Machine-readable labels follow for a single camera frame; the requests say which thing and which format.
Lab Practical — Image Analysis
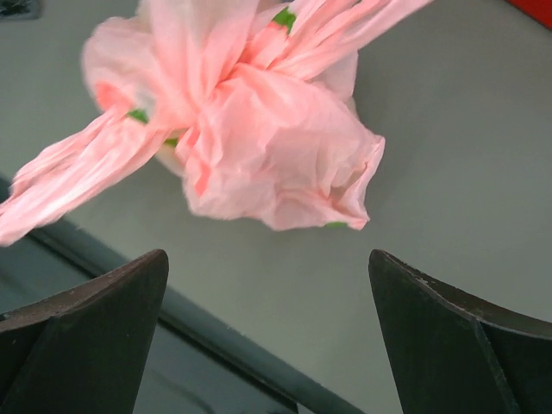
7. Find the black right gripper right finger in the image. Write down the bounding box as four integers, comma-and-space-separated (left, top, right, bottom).
368, 250, 551, 413

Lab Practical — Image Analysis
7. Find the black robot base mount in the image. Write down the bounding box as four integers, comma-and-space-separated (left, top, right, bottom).
0, 176, 367, 414

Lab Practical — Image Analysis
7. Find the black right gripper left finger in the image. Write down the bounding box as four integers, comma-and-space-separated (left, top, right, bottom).
1, 249, 169, 413

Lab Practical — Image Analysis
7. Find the pink plastic bag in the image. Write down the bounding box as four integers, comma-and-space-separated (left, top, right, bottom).
1, 1, 423, 246

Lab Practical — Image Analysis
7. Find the red plastic tray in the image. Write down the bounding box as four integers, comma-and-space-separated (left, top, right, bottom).
507, 0, 552, 29

